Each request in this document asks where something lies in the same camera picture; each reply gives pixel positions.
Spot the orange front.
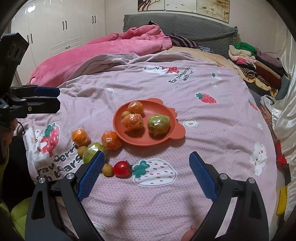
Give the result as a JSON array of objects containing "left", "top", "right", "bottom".
[{"left": 71, "top": 128, "right": 91, "bottom": 147}]

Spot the large green fruit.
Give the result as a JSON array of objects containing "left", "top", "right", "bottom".
[{"left": 82, "top": 142, "right": 107, "bottom": 163}]

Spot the yellow longan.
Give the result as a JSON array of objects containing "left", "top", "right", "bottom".
[
  {"left": 121, "top": 111, "right": 130, "bottom": 118},
  {"left": 102, "top": 163, "right": 113, "bottom": 177}
]

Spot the red tomato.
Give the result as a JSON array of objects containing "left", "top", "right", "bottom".
[{"left": 113, "top": 161, "right": 132, "bottom": 179}]

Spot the large orange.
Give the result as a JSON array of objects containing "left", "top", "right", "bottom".
[{"left": 121, "top": 113, "right": 144, "bottom": 131}]

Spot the small orange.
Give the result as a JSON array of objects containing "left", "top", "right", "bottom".
[{"left": 127, "top": 101, "right": 144, "bottom": 114}]

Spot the small green fruit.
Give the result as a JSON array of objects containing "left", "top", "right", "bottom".
[{"left": 147, "top": 114, "right": 170, "bottom": 136}]

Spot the brown longan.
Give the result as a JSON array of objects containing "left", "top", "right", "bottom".
[{"left": 77, "top": 146, "right": 87, "bottom": 158}]

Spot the left green sleeve forearm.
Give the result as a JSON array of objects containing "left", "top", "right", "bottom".
[{"left": 1, "top": 146, "right": 34, "bottom": 240}]

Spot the person left hand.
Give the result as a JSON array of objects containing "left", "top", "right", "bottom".
[{"left": 1, "top": 118, "right": 18, "bottom": 148}]

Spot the person right hand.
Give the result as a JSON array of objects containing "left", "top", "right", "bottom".
[{"left": 181, "top": 226, "right": 197, "bottom": 241}]

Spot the white wardrobe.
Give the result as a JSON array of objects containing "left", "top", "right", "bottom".
[{"left": 11, "top": 0, "right": 106, "bottom": 84}]

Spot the orange plastic plate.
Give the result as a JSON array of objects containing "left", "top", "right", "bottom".
[{"left": 112, "top": 97, "right": 187, "bottom": 147}]

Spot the pink fleece blanket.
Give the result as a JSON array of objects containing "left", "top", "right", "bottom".
[{"left": 28, "top": 25, "right": 172, "bottom": 87}]

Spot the stack of folded clothes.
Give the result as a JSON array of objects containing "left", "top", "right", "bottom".
[{"left": 228, "top": 42, "right": 290, "bottom": 100}]

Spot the striped dark pillow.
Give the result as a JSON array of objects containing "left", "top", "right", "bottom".
[{"left": 166, "top": 34, "right": 199, "bottom": 49}]

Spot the grey quilted headboard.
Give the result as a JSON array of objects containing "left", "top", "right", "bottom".
[{"left": 123, "top": 13, "right": 238, "bottom": 58}]

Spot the wall painting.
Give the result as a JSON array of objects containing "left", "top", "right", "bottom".
[{"left": 137, "top": 0, "right": 230, "bottom": 23}]

